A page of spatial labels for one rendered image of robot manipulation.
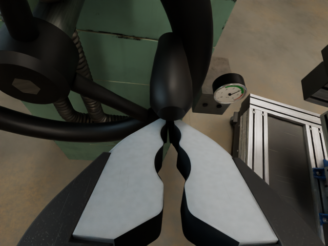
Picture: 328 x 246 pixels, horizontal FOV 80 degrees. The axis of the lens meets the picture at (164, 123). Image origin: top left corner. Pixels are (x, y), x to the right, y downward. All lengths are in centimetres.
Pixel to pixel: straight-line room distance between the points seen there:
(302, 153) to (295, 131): 11
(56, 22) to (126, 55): 21
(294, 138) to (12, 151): 130
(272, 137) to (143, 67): 75
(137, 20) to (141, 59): 8
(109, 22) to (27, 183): 84
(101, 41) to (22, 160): 82
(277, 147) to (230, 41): 99
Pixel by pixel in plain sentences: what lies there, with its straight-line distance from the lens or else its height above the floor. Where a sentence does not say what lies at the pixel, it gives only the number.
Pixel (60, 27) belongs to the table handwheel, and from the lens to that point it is 21.
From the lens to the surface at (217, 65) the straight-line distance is 51.
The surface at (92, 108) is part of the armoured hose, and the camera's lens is 33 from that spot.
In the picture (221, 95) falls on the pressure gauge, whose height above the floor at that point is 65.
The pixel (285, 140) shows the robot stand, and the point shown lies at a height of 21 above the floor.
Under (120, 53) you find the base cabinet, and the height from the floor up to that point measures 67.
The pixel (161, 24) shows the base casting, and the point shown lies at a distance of 36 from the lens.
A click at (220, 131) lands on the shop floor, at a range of 117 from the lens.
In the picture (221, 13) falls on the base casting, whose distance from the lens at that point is 36.
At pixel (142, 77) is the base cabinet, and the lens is 45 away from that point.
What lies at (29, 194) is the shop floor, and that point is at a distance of 105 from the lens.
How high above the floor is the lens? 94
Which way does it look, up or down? 60 degrees down
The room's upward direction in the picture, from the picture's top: 17 degrees clockwise
